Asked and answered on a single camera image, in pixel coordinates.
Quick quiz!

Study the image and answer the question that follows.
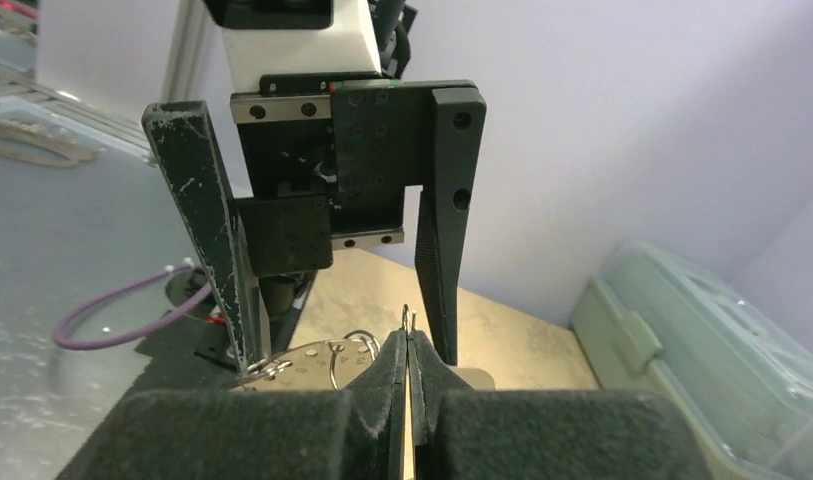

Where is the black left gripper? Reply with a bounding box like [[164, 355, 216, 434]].
[[141, 77, 487, 375]]

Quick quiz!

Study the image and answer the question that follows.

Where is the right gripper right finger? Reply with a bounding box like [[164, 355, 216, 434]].
[[408, 331, 711, 479]]

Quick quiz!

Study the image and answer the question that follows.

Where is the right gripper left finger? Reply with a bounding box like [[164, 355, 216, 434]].
[[58, 330, 407, 479]]

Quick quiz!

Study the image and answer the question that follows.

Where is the large metal keyring with keys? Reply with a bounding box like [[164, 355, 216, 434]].
[[231, 329, 381, 392]]

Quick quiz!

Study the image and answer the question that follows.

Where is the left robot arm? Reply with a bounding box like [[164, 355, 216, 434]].
[[141, 1, 487, 375]]

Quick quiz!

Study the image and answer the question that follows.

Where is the green plastic toolbox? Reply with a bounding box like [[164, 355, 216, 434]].
[[570, 241, 813, 479]]

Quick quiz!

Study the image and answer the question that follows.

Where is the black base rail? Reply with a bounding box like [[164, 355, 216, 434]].
[[134, 274, 315, 399]]

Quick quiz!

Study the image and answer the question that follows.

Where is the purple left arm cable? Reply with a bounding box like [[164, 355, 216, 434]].
[[53, 259, 214, 351]]

